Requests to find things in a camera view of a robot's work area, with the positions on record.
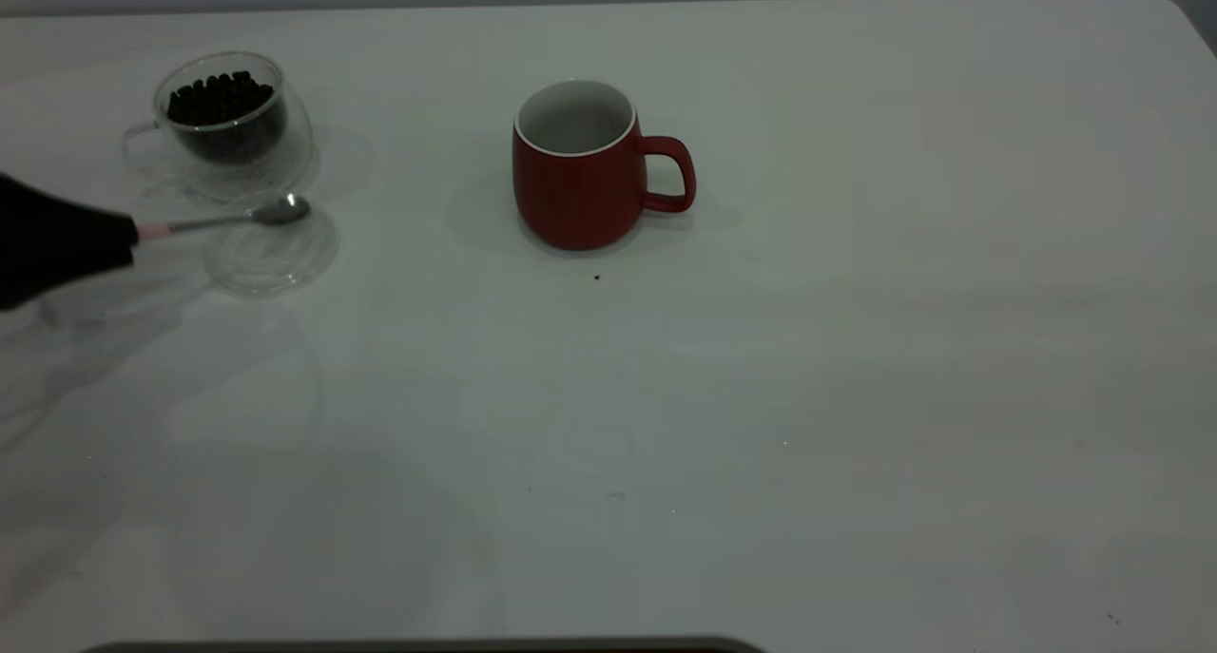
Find clear glass cup with handle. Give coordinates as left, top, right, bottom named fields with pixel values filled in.
left=122, top=51, right=315, bottom=202

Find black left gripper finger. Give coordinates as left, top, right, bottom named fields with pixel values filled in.
left=0, top=173, right=139, bottom=245
left=0, top=238, right=139, bottom=312

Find clear glass lid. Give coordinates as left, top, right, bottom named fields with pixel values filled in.
left=204, top=195, right=340, bottom=299

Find pink handled metal spoon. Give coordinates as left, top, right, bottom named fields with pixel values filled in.
left=136, top=194, right=312, bottom=243

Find dark coffee beans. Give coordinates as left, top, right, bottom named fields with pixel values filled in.
left=167, top=71, right=286, bottom=164

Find red ceramic mug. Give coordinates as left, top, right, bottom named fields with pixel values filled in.
left=512, top=80, right=697, bottom=252

